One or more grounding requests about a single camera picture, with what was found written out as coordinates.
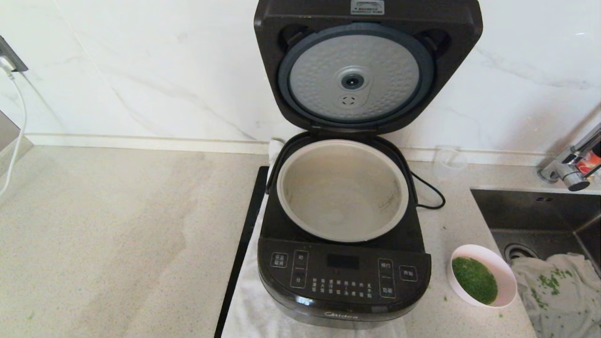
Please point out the clear plastic measuring cup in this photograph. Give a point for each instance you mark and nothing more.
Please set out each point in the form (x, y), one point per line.
(450, 159)

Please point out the black rice cooker base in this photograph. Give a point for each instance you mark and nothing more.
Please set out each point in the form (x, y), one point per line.
(342, 281)

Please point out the grey metal panel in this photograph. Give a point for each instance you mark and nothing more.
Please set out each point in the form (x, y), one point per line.
(7, 131)

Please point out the white crumpled cloth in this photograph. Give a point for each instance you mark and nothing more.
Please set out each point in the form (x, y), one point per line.
(563, 300)

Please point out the black wall socket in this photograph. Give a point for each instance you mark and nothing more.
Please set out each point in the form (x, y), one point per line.
(10, 54)

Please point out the white towel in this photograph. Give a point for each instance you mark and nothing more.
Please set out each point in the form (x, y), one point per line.
(249, 312)

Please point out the steel sink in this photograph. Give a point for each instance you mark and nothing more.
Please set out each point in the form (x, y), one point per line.
(526, 211)

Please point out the chrome faucet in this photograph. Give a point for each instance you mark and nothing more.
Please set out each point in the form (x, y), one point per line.
(570, 171)

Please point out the pink bowl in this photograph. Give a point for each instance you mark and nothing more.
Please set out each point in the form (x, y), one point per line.
(506, 277)

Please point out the chopped green onion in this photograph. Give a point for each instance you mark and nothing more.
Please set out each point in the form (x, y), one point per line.
(474, 279)

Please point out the grey inner pot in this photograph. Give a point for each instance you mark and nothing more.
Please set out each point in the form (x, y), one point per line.
(342, 192)

